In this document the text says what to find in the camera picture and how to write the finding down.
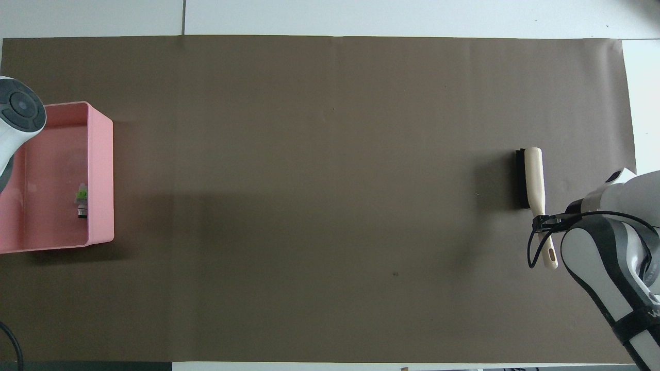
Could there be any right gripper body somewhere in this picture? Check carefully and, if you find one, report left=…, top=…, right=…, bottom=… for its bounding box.
left=565, top=198, right=587, bottom=222

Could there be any wooden brush with black bristles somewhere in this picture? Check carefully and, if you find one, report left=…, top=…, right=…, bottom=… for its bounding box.
left=516, top=147, right=559, bottom=271

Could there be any pink plastic bin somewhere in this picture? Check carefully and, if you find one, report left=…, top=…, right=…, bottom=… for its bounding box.
left=0, top=102, right=114, bottom=255

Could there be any small green white bottle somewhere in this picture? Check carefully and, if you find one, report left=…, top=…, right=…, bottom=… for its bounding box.
left=76, top=182, right=89, bottom=220

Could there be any black cable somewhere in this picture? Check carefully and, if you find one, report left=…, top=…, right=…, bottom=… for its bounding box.
left=527, top=210, right=660, bottom=269
left=0, top=322, right=24, bottom=371

